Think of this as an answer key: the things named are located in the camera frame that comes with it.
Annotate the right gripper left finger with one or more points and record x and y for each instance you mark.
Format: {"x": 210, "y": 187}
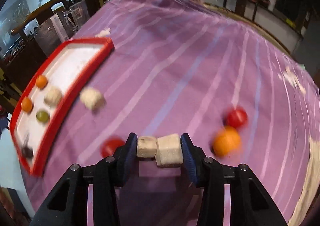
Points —
{"x": 66, "y": 204}

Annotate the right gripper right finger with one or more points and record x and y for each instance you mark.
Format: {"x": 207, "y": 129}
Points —
{"x": 251, "y": 203}

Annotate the orange mandarin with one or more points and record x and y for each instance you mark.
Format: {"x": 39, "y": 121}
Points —
{"x": 226, "y": 141}
{"x": 41, "y": 82}
{"x": 26, "y": 105}

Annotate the red tomato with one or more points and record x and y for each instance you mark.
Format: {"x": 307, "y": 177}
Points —
{"x": 110, "y": 145}
{"x": 236, "y": 118}

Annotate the beige cube block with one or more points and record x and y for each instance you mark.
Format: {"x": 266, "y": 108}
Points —
{"x": 169, "y": 151}

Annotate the small beige block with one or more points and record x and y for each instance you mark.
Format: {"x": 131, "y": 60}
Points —
{"x": 146, "y": 147}

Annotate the large beige layered block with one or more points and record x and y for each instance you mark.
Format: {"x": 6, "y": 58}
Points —
{"x": 92, "y": 99}

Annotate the cream knitted cloth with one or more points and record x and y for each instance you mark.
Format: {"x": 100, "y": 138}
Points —
{"x": 310, "y": 186}

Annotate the green grape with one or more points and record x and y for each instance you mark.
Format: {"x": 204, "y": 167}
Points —
{"x": 43, "y": 116}

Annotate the red rimmed white tray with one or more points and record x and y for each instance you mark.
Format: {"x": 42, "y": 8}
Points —
{"x": 69, "y": 68}

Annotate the purple striped tablecloth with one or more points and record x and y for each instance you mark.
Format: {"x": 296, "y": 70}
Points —
{"x": 178, "y": 68}

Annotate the wooden chair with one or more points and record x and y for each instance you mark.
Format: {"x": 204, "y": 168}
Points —
{"x": 54, "y": 25}

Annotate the white thermos bottle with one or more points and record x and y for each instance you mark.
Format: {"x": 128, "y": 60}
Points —
{"x": 271, "y": 5}

